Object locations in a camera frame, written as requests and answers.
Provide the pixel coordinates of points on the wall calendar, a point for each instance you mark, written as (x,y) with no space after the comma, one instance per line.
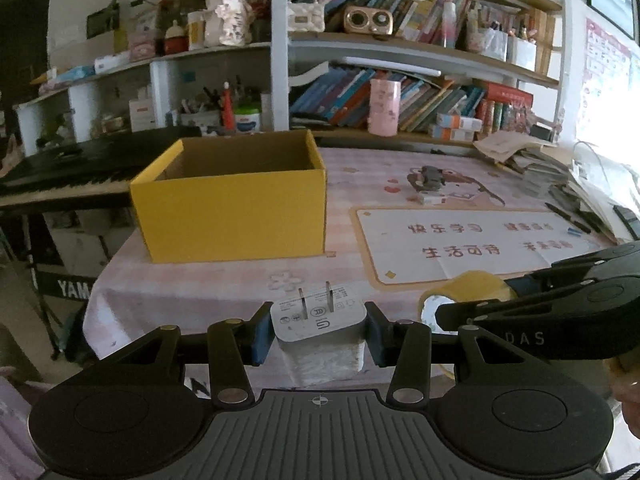
(607,70)

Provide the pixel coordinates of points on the white pen holder box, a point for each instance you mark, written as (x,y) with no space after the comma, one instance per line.
(200,120)

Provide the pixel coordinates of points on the white shelf unit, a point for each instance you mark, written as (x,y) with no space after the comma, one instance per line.
(280,60)

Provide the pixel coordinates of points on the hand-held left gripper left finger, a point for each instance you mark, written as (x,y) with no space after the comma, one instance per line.
(260,345)

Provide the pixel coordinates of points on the gold retro radio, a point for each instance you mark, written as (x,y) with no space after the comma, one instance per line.
(368,22)

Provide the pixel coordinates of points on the white figurine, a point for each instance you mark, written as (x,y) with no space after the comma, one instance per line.
(232,15)

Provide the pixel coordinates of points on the white charger plug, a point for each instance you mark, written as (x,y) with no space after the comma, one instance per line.
(320,330)

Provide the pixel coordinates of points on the person's right hand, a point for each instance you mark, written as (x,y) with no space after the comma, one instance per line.
(627,395)

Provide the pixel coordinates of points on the grey small toy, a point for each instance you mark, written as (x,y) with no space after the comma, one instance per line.
(431,178)

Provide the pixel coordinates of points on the row of books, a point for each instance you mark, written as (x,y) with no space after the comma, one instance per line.
(340,95)
(430,15)

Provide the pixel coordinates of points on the white box red label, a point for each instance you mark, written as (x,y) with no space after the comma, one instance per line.
(142,116)

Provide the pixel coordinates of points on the yellow cardboard box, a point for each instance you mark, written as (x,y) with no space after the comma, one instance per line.
(225,215)

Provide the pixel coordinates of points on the red tassel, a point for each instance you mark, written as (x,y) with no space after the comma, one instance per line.
(228,107)

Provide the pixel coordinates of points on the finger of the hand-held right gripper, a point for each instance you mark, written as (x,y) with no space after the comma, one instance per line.
(595,265)
(480,316)

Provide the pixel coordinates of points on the black keyboard stand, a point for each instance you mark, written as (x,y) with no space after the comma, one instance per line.
(60,270)

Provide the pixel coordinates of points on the stack of papers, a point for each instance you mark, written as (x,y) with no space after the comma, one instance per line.
(520,155)

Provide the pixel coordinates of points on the white jar green lid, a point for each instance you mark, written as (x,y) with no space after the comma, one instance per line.
(247,121)

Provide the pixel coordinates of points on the white pearl handbag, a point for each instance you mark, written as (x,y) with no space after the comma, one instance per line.
(306,12)

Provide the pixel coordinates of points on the pink fabric item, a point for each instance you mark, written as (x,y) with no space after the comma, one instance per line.
(15,430)

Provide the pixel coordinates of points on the desktop with pink tablecloth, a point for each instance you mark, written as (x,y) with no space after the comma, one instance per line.
(240,280)

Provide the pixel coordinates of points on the black electric piano keyboard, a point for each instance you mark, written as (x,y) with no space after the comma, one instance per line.
(75,165)

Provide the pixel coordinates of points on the bunch of pens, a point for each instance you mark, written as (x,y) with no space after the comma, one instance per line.
(210,97)

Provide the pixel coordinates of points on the orange white small box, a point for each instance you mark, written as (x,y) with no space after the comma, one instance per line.
(452,134)
(460,121)

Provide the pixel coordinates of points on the pink cup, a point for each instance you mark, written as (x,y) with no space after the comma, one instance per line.
(383,107)

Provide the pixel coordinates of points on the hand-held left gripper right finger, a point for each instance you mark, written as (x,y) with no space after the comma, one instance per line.
(375,340)

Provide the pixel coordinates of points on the yellow tape roll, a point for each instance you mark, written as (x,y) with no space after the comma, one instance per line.
(475,285)

